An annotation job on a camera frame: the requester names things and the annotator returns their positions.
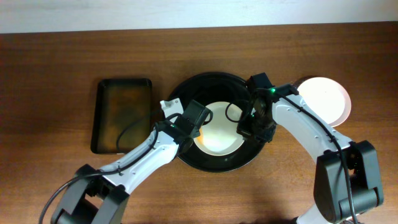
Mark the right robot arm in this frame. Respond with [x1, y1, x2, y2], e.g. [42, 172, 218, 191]
[237, 84, 384, 223]

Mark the round black serving tray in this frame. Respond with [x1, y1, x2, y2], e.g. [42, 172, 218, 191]
[168, 72, 264, 172]

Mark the cream plate with ketchup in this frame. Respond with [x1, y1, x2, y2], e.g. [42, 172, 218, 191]
[194, 101, 244, 156]

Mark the white plate with ketchup streak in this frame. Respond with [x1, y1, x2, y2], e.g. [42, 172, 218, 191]
[298, 77, 352, 127]

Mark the black rectangular water tray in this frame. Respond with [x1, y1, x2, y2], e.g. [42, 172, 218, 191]
[90, 78, 152, 154]

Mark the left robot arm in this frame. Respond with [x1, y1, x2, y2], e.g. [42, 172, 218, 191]
[49, 121, 200, 223]

